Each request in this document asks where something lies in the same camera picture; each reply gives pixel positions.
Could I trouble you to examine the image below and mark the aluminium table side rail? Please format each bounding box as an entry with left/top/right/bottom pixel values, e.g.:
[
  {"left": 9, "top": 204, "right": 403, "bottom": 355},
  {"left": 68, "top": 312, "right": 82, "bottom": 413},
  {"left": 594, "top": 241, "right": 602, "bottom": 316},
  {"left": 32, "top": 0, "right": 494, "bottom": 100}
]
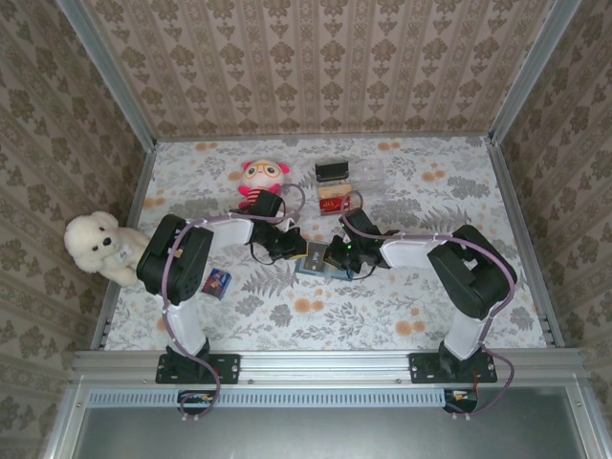
[
  {"left": 89, "top": 141, "right": 159, "bottom": 353},
  {"left": 486, "top": 137, "right": 566, "bottom": 349}
]

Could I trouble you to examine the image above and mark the grey slotted cable duct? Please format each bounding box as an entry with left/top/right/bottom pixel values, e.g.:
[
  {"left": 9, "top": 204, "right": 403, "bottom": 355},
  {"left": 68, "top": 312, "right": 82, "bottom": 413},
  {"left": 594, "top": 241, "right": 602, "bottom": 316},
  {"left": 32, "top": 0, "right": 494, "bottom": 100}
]
[{"left": 87, "top": 387, "right": 448, "bottom": 409}]

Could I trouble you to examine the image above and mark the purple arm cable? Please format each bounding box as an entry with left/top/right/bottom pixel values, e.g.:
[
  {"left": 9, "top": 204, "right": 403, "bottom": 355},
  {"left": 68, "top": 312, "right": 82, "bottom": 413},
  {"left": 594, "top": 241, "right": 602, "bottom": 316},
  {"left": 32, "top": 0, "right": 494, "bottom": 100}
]
[
  {"left": 162, "top": 183, "right": 307, "bottom": 425},
  {"left": 338, "top": 190, "right": 518, "bottom": 422}
]

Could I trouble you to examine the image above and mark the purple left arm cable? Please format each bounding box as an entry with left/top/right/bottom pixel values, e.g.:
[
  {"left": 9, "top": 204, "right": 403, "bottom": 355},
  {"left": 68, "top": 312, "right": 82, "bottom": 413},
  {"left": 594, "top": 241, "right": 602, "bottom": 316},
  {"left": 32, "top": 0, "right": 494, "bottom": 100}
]
[{"left": 162, "top": 183, "right": 307, "bottom": 425}]

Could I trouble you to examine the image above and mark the black base electronics box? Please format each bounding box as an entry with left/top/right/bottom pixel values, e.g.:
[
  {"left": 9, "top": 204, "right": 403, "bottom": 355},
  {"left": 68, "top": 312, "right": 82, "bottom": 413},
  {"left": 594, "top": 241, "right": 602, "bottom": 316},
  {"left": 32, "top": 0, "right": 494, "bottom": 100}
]
[
  {"left": 443, "top": 386, "right": 480, "bottom": 415},
  {"left": 177, "top": 389, "right": 217, "bottom": 416}
]

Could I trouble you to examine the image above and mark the thin aluminium table edge rail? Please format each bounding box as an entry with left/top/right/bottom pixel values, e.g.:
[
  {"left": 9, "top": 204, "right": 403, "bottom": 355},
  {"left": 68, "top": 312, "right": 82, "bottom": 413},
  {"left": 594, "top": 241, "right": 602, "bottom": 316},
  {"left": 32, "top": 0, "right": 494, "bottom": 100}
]
[{"left": 155, "top": 134, "right": 492, "bottom": 143}]

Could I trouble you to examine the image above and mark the aluminium corner post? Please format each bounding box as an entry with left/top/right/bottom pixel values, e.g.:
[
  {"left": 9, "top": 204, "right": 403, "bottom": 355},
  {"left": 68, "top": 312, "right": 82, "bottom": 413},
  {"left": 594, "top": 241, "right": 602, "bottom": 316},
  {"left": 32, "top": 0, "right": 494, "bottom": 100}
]
[
  {"left": 488, "top": 0, "right": 583, "bottom": 142},
  {"left": 55, "top": 0, "right": 159, "bottom": 150}
]

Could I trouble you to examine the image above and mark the clear acrylic card stand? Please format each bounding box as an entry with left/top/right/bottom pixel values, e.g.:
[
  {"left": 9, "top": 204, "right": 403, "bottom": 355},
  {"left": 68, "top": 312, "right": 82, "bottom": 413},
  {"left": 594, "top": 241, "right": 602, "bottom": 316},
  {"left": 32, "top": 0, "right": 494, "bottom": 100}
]
[{"left": 313, "top": 160, "right": 386, "bottom": 219}]

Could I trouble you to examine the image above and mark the blue-grey notebook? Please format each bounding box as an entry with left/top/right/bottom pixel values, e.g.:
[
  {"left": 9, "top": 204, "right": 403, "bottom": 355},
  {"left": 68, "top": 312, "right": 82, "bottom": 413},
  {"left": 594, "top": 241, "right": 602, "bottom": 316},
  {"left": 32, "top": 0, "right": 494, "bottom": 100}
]
[{"left": 294, "top": 255, "right": 358, "bottom": 283}]

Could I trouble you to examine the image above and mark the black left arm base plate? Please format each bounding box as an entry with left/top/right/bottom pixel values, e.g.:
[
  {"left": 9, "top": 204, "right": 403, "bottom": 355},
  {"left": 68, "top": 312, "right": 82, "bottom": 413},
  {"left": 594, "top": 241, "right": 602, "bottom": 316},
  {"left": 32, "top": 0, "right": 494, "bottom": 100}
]
[{"left": 155, "top": 352, "right": 242, "bottom": 385}]

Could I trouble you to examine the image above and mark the small black box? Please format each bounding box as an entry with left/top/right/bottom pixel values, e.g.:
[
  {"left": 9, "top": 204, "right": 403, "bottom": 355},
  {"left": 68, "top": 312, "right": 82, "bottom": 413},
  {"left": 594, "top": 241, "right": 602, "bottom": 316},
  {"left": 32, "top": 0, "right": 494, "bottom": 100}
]
[{"left": 315, "top": 162, "right": 350, "bottom": 183}]

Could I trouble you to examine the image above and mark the white teddy bear plush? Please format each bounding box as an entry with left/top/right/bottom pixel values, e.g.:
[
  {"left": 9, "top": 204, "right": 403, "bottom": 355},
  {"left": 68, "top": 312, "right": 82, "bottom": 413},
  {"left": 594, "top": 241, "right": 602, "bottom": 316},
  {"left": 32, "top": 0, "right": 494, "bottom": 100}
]
[{"left": 64, "top": 210, "right": 152, "bottom": 288}]

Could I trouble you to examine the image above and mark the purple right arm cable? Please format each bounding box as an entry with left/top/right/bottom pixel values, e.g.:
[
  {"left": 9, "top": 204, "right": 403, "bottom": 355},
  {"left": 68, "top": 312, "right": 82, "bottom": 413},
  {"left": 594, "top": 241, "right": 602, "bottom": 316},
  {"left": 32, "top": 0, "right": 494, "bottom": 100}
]
[{"left": 338, "top": 190, "right": 518, "bottom": 422}]

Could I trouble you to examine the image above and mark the floral table cover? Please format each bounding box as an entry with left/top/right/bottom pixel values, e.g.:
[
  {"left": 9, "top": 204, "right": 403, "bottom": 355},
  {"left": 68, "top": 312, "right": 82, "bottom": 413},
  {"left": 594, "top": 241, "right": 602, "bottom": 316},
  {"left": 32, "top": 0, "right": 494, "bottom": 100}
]
[{"left": 103, "top": 136, "right": 549, "bottom": 353}]

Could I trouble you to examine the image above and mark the grey sheet metal panel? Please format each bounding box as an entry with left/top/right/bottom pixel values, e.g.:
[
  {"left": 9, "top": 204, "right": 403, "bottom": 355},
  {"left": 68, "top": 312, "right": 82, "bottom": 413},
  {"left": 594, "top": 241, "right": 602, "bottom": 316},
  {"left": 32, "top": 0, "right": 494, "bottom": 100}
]
[{"left": 71, "top": 405, "right": 590, "bottom": 459}]

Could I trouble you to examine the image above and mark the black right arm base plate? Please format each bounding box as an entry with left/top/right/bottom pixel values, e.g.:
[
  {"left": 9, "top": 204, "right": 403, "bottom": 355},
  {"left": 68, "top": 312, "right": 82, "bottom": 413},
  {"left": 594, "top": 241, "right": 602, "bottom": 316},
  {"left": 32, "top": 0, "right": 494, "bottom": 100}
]
[{"left": 408, "top": 352, "right": 498, "bottom": 385}]

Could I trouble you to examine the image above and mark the pink-eared plush doll with glasses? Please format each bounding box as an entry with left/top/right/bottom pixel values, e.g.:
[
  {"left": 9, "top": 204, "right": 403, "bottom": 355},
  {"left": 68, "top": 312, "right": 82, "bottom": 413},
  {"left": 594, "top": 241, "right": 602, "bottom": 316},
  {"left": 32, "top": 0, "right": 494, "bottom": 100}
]
[{"left": 237, "top": 160, "right": 292, "bottom": 211}]

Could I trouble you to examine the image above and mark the long aluminium mounting rail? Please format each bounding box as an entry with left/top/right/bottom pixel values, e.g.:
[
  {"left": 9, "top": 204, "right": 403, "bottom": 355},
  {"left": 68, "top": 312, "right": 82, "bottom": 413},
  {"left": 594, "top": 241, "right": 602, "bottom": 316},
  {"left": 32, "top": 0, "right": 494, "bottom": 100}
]
[{"left": 70, "top": 349, "right": 585, "bottom": 386}]

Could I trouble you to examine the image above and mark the small dark blue box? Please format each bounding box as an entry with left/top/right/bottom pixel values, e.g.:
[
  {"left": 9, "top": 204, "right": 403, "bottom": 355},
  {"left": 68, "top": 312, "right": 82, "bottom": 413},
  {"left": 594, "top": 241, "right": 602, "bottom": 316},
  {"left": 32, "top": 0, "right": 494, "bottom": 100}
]
[{"left": 201, "top": 268, "right": 234, "bottom": 300}]

